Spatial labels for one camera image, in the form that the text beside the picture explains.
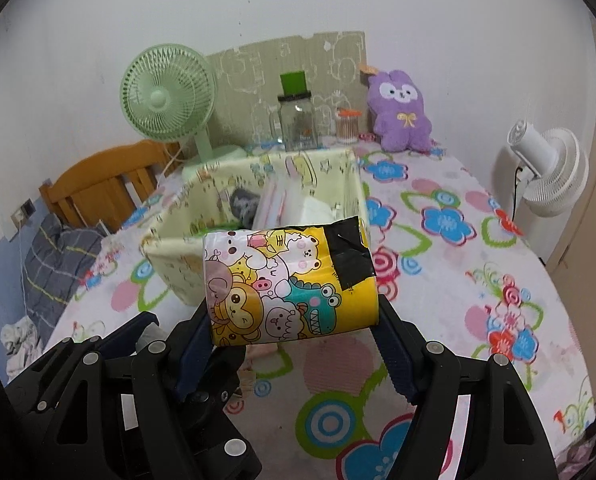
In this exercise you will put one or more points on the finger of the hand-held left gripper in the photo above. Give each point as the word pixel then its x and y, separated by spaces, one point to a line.
pixel 127 332
pixel 227 430

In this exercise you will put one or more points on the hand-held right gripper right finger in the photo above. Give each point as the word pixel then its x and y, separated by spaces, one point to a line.
pixel 395 360

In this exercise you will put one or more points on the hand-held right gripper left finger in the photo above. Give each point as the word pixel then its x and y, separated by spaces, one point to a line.
pixel 193 355

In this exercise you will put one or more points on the cartoon printed fabric storage box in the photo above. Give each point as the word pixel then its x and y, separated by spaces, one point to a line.
pixel 177 265

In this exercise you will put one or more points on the yellow cartoon tissue pack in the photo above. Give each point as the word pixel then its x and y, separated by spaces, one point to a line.
pixel 278 290

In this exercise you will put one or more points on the grey plaid blanket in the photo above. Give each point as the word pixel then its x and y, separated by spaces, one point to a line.
pixel 57 265

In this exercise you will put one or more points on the white cloth pile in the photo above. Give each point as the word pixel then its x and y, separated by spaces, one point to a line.
pixel 20 340

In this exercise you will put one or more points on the purple plush bunny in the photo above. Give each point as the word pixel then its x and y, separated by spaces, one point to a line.
pixel 400 125

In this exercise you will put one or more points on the green desk fan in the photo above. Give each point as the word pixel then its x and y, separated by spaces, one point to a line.
pixel 160 97

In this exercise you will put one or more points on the cotton swab container orange lid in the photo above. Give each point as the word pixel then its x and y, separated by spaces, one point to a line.
pixel 348 127

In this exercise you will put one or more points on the white desk fan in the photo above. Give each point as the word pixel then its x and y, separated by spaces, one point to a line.
pixel 553 170

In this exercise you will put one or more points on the glass jar with black lid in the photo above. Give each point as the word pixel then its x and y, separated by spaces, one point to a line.
pixel 298 125

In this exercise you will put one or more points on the beige printed cardboard panel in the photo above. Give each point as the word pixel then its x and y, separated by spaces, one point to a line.
pixel 237 70

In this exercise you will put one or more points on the green box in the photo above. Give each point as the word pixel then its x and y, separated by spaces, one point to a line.
pixel 294 82

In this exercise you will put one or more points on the wall power outlet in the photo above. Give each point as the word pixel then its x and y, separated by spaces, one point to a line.
pixel 25 210

